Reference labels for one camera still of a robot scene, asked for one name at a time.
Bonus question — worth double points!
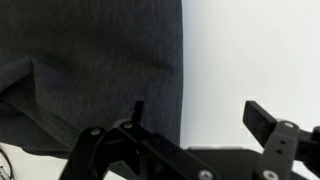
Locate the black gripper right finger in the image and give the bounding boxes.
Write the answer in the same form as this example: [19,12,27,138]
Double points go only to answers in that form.
[242,100,320,180]

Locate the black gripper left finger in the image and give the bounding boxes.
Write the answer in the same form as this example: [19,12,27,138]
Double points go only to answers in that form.
[59,100,222,180]

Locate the dark grey pants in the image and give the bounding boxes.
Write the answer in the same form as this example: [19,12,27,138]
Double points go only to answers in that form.
[0,0,185,160]

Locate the thin black cord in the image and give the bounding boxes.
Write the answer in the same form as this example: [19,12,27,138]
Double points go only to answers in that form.
[0,147,16,180]

